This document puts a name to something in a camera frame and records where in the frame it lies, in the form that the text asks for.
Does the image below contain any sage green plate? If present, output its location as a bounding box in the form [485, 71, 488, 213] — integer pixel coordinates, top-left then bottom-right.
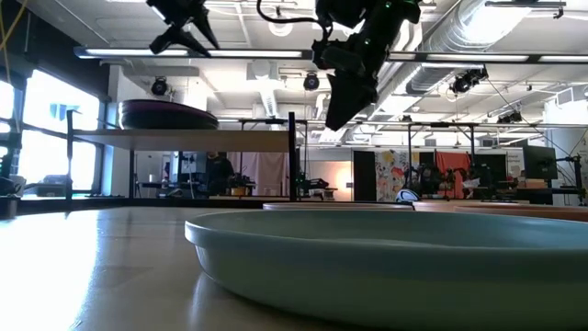
[184, 209, 588, 330]

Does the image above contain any orange cloth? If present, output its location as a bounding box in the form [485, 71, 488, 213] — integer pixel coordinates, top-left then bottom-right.
[435, 151, 472, 199]

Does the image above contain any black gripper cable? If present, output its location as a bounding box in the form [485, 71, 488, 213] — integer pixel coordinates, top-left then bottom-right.
[255, 0, 333, 40]

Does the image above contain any silver ventilation duct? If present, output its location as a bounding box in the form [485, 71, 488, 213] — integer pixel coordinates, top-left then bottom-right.
[376, 0, 534, 116]

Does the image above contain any pink curtain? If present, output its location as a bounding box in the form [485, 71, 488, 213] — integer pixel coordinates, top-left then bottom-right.
[228, 151, 288, 198]

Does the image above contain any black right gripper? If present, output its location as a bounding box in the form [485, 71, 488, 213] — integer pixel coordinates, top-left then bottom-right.
[311, 39, 391, 132]

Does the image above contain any black door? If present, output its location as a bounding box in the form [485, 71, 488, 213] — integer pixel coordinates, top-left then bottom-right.
[352, 150, 377, 202]

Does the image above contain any person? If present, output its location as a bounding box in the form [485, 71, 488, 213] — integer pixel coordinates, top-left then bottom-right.
[205, 151, 235, 197]

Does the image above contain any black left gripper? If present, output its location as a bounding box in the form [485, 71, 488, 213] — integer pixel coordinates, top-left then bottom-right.
[146, 0, 221, 57]

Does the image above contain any black overhead rig beam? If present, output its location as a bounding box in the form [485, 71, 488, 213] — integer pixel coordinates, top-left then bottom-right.
[73, 45, 588, 65]

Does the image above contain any purple plate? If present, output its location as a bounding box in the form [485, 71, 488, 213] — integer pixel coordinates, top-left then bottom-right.
[118, 98, 221, 131]

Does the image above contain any floral curtain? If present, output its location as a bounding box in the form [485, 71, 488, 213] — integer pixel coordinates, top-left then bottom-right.
[375, 150, 410, 202]

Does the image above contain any black monitor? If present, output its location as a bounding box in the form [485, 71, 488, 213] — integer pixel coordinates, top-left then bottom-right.
[522, 145, 560, 181]

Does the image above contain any yellow cable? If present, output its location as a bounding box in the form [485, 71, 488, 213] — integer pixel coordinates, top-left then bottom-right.
[0, 0, 28, 84]

